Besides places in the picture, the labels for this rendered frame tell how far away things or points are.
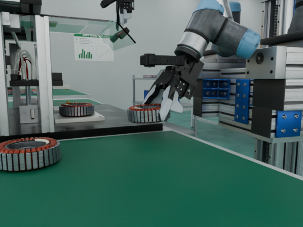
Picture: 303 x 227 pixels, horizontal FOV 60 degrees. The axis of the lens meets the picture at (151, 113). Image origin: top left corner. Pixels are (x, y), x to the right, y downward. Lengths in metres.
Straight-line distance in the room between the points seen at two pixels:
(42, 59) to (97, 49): 5.73
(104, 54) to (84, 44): 0.50
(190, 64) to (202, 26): 0.10
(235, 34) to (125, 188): 0.51
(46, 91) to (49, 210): 0.40
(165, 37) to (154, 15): 0.58
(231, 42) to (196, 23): 0.11
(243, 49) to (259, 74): 0.13
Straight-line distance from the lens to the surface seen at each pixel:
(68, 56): 6.27
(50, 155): 0.49
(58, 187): 0.41
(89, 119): 0.84
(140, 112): 0.63
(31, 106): 0.86
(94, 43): 6.40
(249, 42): 0.75
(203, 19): 0.74
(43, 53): 0.70
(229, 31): 0.74
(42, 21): 0.71
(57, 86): 0.87
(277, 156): 1.20
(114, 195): 0.37
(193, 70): 0.72
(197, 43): 0.71
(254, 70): 0.87
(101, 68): 6.39
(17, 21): 0.76
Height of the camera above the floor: 0.90
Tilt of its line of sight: 8 degrees down
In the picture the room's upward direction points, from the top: straight up
